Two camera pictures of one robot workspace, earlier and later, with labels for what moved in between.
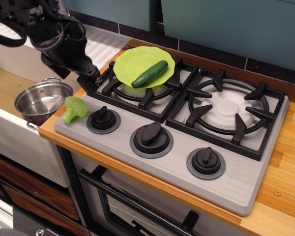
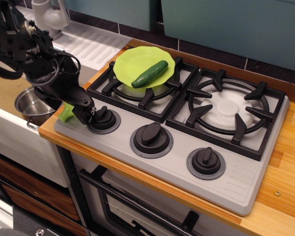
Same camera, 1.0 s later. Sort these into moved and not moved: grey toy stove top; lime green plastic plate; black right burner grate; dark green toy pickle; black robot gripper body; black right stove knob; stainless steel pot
Moved: black robot gripper body
Not moved: dark green toy pickle; grey toy stove top; black right burner grate; black right stove knob; lime green plastic plate; stainless steel pot
